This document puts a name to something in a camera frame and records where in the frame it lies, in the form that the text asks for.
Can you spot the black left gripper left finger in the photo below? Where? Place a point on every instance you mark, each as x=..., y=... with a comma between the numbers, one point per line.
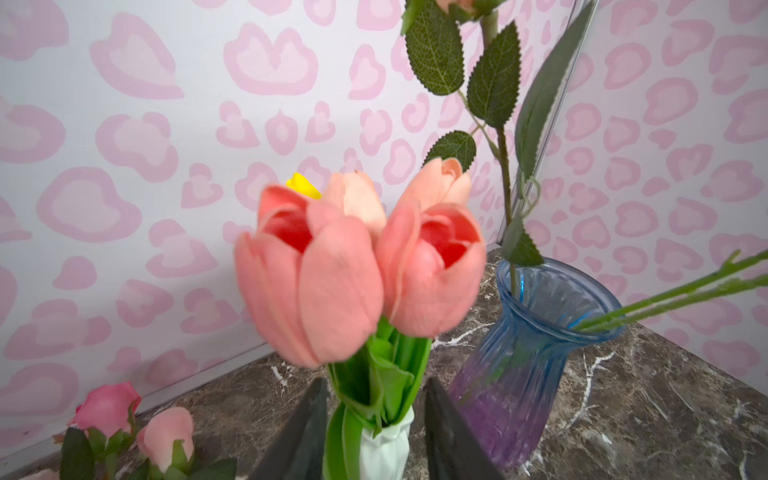
x=298, y=450

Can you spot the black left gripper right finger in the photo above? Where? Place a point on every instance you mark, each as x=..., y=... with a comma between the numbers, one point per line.
x=453, y=452

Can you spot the pink rose stem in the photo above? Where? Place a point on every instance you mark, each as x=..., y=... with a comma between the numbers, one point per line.
x=168, y=446

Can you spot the magenta rose stem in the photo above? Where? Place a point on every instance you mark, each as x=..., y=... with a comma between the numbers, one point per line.
x=103, y=428

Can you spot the white ribbed vase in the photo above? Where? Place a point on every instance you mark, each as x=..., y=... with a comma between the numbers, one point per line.
x=384, y=457

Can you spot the purple glass vase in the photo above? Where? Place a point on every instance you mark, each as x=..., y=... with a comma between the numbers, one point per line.
x=506, y=388

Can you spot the pink tulip bunch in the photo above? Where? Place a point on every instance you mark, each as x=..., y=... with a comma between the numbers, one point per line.
x=334, y=281

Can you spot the teal carnation flower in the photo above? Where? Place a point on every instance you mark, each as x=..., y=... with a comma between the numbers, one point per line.
x=721, y=283

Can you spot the peach rose stem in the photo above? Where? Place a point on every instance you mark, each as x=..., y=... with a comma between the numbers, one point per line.
x=457, y=47

